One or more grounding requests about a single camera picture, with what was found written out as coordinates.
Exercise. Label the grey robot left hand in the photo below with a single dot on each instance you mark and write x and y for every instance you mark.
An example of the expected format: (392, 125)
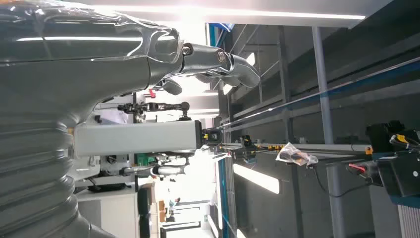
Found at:
(82, 65)

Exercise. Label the white machine with column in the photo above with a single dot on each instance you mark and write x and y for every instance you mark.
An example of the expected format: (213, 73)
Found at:
(137, 138)

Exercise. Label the white cabinet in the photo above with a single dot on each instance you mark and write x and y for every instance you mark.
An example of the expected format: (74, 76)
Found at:
(111, 213)

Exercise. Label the bright light panel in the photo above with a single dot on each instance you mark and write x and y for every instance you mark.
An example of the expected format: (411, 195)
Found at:
(256, 179)

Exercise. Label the clear plastic bag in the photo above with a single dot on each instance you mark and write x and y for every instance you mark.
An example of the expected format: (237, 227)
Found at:
(295, 154)

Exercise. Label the grey metal pole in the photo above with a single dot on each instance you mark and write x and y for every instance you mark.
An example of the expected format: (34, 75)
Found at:
(325, 98)

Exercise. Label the blue shelf beam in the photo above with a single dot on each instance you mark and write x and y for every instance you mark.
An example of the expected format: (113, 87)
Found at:
(361, 83)

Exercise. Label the black device block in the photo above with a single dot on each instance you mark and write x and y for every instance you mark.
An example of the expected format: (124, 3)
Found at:
(400, 174)

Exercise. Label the grey workbench frame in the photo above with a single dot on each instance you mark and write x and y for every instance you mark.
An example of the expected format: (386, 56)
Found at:
(328, 148)

